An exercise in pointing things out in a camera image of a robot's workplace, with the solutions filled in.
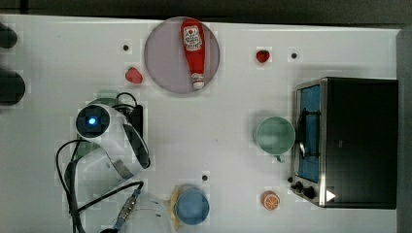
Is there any green strainer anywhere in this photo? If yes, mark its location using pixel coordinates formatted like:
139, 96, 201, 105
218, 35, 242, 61
75, 98, 119, 158

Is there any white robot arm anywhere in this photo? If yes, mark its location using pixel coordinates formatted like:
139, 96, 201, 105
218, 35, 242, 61
64, 103, 176, 233

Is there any green mug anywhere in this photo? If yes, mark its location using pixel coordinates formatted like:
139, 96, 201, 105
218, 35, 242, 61
254, 116, 295, 163

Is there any toy banana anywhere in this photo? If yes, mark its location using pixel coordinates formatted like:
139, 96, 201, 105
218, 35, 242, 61
169, 186, 180, 230

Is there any dark red toy strawberry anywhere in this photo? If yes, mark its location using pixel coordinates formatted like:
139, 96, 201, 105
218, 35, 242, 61
256, 50, 270, 63

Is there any light red toy strawberry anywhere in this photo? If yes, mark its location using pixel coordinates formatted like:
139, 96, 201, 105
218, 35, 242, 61
125, 67, 143, 84

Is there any red ketchup bottle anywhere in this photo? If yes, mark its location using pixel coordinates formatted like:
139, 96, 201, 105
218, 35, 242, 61
180, 18, 206, 89

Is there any blue cup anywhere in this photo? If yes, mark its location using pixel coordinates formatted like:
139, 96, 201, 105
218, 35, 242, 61
175, 187, 210, 225

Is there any orange slice toy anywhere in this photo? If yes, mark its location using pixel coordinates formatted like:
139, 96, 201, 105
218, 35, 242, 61
261, 190, 280, 211

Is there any black toaster oven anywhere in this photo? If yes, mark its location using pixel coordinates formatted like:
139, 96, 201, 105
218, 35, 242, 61
289, 77, 398, 210

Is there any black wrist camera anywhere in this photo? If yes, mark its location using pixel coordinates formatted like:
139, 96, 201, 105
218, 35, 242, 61
124, 105, 144, 140

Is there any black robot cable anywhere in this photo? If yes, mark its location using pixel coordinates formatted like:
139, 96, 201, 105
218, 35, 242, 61
55, 91, 145, 233

